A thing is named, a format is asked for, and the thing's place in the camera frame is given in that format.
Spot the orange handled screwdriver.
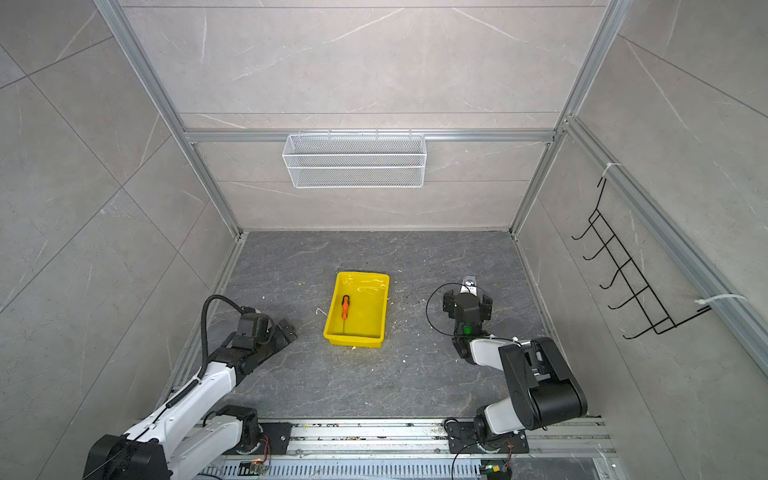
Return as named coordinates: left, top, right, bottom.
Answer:
left=341, top=295, right=350, bottom=334

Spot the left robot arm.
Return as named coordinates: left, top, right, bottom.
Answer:
left=82, top=308, right=297, bottom=479

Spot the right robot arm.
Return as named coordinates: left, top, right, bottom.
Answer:
left=442, top=286, right=588, bottom=444

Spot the yellow plastic bin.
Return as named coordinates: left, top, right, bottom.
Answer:
left=323, top=271, right=390, bottom=348

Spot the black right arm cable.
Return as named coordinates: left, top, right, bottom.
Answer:
left=425, top=283, right=475, bottom=337

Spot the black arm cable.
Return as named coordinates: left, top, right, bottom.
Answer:
left=199, top=293, right=247, bottom=379
left=425, top=283, right=475, bottom=337

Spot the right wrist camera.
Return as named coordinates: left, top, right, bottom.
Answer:
left=460, top=274, right=478, bottom=295

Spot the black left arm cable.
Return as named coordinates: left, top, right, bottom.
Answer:
left=199, top=293, right=247, bottom=379

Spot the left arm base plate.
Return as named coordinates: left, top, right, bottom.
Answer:
left=235, top=422, right=293, bottom=456

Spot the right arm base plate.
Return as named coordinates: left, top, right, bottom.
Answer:
left=442, top=418, right=530, bottom=455

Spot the aluminium frame rail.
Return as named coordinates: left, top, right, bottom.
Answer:
left=259, top=417, right=617, bottom=460

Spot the white wire mesh basket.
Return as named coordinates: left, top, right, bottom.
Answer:
left=282, top=133, right=428, bottom=189

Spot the black wire hook rack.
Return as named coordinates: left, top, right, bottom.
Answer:
left=571, top=178, right=712, bottom=340

